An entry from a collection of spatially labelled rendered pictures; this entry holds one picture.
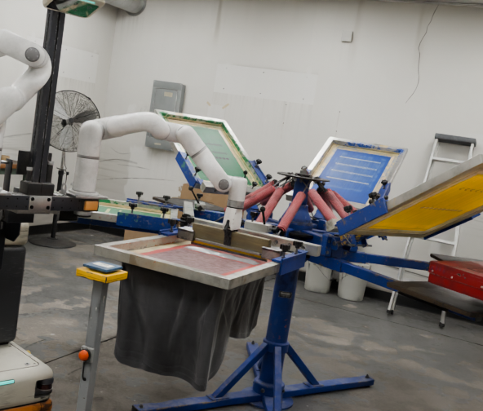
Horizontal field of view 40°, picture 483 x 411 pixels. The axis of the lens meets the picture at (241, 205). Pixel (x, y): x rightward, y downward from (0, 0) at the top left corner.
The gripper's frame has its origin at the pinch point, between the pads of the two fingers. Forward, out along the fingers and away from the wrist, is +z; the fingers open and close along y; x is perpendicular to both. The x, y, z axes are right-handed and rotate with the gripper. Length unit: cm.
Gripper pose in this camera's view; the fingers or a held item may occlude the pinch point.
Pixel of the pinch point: (229, 240)
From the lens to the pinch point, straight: 300.3
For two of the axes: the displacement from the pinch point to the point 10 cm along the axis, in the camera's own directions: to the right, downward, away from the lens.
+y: -4.1, 0.4, -9.1
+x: 9.0, 1.9, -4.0
